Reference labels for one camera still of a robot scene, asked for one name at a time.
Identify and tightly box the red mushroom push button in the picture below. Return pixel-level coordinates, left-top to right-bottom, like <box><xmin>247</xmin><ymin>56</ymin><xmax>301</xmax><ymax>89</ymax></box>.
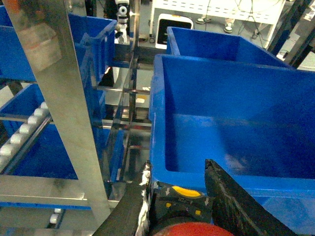
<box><xmin>148</xmin><ymin>185</ymin><xmax>233</xmax><ymax>236</ymax></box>

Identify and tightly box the blue bin behind target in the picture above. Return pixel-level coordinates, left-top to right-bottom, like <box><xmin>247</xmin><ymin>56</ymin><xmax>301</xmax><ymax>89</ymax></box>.
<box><xmin>166</xmin><ymin>27</ymin><xmax>292</xmax><ymax>69</ymax></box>

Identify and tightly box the large blue target bin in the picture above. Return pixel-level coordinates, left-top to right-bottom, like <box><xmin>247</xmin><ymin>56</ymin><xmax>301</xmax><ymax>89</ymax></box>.
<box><xmin>149</xmin><ymin>54</ymin><xmax>315</xmax><ymax>235</ymax></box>

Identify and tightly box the white roller track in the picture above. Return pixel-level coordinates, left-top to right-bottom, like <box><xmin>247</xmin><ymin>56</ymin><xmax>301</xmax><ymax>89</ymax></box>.
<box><xmin>0</xmin><ymin>101</ymin><xmax>50</xmax><ymax>171</ymax></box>

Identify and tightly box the perforated steel rack post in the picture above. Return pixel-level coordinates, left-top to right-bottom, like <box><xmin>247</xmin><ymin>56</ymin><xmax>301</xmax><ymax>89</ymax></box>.
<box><xmin>4</xmin><ymin>0</ymin><xmax>110</xmax><ymax>224</ymax></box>

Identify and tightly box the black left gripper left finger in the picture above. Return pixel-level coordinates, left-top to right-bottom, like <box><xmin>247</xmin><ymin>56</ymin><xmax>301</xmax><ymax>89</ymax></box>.
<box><xmin>94</xmin><ymin>161</ymin><xmax>152</xmax><ymax>236</ymax></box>

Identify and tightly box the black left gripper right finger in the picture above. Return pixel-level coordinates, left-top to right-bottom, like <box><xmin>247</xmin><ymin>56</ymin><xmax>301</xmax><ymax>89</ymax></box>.
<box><xmin>204</xmin><ymin>159</ymin><xmax>296</xmax><ymax>236</ymax></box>

